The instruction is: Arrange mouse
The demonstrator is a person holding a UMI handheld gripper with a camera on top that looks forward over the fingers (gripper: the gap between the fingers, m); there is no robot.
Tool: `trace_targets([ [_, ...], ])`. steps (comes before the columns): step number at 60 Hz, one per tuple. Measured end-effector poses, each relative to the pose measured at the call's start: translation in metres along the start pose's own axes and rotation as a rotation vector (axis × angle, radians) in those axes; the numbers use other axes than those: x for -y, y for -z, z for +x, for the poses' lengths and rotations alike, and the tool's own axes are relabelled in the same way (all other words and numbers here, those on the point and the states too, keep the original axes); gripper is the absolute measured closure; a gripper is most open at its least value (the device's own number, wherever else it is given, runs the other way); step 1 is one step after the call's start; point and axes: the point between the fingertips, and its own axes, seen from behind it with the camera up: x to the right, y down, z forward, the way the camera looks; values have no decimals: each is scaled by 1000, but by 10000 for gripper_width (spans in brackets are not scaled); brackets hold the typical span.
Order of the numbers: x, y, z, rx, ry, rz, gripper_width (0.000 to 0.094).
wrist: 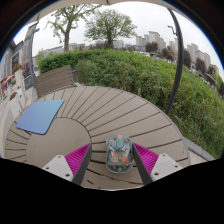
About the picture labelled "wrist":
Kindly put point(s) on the white flower planter box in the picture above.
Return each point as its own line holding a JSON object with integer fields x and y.
{"x": 15, "y": 104}
{"x": 19, "y": 76}

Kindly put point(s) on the round leafy green tree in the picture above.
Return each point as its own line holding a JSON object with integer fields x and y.
{"x": 109, "y": 26}

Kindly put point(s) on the beige patio umbrella canopy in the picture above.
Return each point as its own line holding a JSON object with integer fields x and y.
{"x": 66, "y": 5}

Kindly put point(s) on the blue mouse pad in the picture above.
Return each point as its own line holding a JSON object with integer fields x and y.
{"x": 40, "y": 116}

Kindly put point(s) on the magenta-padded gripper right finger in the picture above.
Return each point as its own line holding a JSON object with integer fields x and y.
{"x": 147, "y": 159}

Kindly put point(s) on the dark curved umbrella pole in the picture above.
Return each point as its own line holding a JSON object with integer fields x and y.
{"x": 180, "y": 50}

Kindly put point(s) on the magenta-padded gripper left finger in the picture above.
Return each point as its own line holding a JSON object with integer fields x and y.
{"x": 76, "y": 159}

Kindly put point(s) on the green trimmed hedge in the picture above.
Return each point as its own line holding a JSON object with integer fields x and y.
{"x": 150, "y": 83}

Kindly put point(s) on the distant apartment buildings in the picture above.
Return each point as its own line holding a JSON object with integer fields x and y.
{"x": 196, "y": 53}

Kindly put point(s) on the tall grey sign pillar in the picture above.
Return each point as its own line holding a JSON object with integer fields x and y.
{"x": 27, "y": 50}

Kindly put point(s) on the thin sparse-leaved tree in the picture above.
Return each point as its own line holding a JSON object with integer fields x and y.
{"x": 67, "y": 36}

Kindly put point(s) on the slatted brown patio chair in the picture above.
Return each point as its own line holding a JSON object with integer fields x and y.
{"x": 55, "y": 81}

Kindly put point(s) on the transparent teal computer mouse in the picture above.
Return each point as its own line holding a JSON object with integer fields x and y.
{"x": 119, "y": 155}

